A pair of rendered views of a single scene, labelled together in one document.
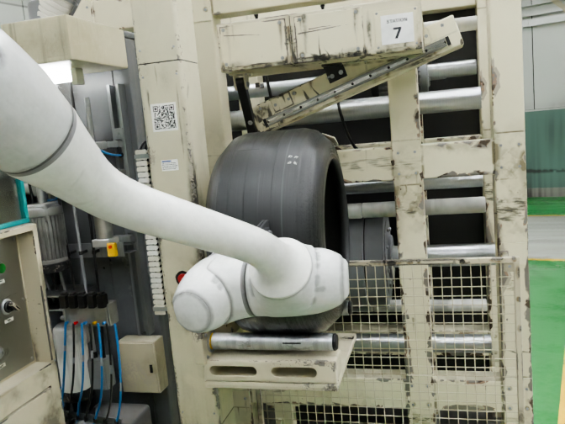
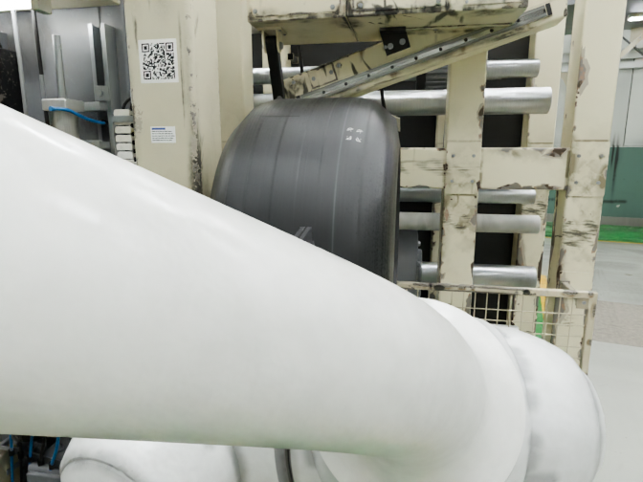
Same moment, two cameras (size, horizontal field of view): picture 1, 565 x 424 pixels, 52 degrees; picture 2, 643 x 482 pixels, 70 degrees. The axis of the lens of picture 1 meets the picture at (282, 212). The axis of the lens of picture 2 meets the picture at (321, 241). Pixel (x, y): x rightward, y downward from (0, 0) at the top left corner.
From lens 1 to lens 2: 0.70 m
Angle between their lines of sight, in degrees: 6
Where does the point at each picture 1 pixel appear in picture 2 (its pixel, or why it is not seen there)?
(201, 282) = not seen: hidden behind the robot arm
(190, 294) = (107, 468)
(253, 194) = (288, 184)
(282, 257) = (475, 410)
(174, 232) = not seen: outside the picture
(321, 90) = (374, 64)
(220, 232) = (205, 344)
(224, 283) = not seen: hidden behind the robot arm
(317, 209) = (388, 215)
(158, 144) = (147, 101)
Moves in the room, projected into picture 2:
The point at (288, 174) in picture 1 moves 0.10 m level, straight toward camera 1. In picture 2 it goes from (347, 156) to (357, 157)
